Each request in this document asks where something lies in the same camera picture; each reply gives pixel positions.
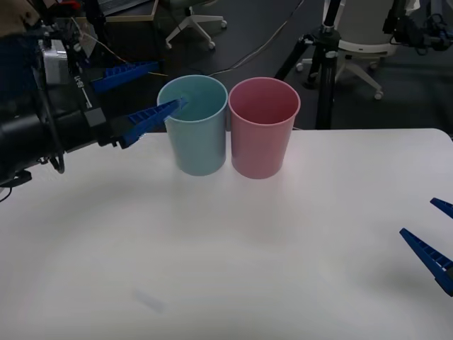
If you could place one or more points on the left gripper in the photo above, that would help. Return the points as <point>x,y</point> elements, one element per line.
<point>81,124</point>

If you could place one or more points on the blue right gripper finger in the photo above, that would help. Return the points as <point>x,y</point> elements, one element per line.
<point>444,207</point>
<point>430,256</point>

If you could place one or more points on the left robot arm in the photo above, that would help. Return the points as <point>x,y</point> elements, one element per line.
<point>24,134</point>

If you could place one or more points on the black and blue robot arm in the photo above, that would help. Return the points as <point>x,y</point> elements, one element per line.
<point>410,33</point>

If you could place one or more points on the wooden edged desk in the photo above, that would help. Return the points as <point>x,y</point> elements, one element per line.
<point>141,17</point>

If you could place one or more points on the pale blue plastic bin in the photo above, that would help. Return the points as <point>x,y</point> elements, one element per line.
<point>198,145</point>

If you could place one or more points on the black tripod with blue marks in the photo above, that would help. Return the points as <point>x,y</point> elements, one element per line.
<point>95,21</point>

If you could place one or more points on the white office chair base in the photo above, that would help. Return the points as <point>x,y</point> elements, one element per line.
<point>193,25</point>

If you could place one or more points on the pink plastic bin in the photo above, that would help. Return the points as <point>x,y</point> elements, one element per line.
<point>258,148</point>

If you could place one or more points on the person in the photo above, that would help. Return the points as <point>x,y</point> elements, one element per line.
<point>17,16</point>

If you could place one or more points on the black tripod with grey clamps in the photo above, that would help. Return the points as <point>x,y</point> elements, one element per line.
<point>325,78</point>

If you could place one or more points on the white office chair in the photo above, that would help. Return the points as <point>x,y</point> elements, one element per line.
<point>364,46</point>

